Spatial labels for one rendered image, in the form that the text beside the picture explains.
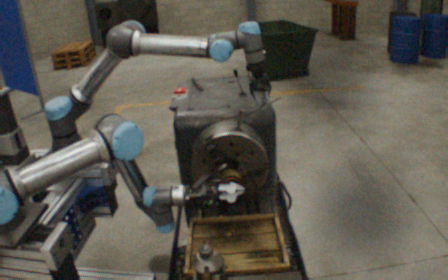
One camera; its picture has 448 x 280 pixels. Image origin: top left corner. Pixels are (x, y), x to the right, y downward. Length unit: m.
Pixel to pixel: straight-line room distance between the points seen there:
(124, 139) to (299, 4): 10.71
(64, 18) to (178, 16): 3.61
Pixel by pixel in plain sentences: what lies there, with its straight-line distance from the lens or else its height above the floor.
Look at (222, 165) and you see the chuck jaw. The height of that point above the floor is 1.13.
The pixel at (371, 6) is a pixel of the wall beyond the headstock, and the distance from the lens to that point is 12.43.
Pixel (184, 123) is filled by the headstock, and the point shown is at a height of 1.22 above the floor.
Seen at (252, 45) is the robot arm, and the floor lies 1.55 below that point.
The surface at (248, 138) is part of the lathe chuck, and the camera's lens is 1.39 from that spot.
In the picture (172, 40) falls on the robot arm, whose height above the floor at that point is 1.61.
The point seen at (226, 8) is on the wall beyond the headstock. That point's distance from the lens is 11.23.
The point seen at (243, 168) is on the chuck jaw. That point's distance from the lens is 1.41.
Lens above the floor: 1.83
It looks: 25 degrees down
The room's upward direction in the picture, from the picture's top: 5 degrees counter-clockwise
